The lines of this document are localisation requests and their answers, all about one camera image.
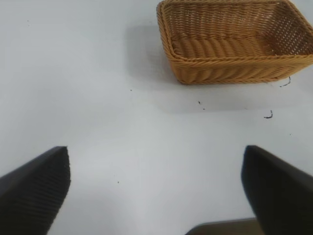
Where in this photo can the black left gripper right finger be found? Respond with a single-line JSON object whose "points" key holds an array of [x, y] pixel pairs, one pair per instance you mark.
{"points": [[281, 193]]}

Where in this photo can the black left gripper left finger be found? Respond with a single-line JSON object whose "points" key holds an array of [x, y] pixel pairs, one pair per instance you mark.
{"points": [[31, 193]]}

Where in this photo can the woven wicker rectangular basket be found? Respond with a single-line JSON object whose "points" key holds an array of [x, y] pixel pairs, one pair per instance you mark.
{"points": [[232, 71]]}

